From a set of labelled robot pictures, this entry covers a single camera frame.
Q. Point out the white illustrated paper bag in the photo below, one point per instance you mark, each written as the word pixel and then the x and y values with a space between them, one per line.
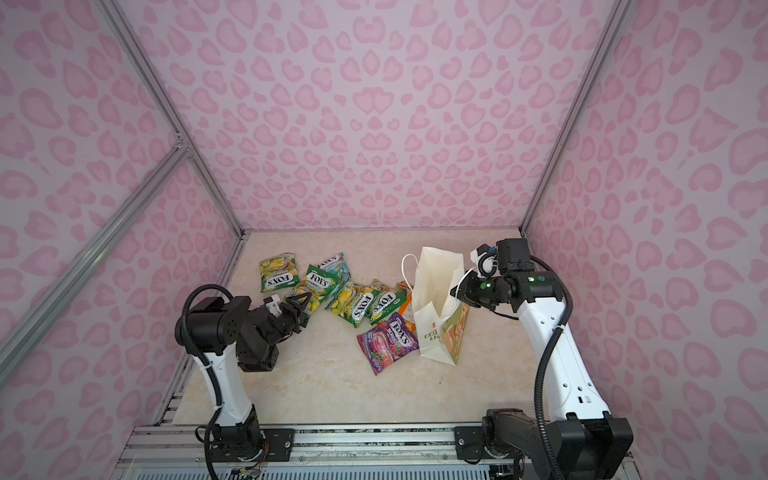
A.
pixel 439 317

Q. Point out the purple Fox's candy bag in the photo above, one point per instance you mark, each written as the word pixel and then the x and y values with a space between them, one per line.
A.
pixel 387 342

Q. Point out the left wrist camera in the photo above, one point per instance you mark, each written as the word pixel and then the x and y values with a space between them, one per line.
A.
pixel 272 304

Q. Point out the lime Fox's candy bag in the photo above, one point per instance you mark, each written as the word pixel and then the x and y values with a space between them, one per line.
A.
pixel 354 301

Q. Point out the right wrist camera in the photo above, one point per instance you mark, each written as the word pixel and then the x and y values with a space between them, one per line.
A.
pixel 484 258

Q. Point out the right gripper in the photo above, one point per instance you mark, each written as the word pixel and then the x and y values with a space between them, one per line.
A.
pixel 468 293

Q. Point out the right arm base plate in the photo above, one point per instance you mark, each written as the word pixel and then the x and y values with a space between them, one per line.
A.
pixel 472 444

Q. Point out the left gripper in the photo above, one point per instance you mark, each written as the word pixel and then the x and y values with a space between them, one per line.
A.
pixel 303 324

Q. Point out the diagonal aluminium frame bar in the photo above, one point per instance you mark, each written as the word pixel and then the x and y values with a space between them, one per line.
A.
pixel 39 319

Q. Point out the aluminium mounting rail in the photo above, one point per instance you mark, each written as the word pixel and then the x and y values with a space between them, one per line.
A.
pixel 321 451

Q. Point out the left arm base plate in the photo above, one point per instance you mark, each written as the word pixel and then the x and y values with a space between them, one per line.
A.
pixel 235 444

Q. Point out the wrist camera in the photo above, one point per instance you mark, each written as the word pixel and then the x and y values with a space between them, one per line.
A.
pixel 484 258
pixel 272 304

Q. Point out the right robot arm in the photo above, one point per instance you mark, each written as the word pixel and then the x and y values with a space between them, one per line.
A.
pixel 572 433

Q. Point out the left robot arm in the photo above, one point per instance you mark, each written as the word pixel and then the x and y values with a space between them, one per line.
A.
pixel 226 336

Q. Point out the teal Fox's candy bag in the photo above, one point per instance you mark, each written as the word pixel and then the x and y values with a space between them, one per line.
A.
pixel 337 266

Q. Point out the orange candy bag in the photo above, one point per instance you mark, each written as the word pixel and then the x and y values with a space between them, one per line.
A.
pixel 405 310

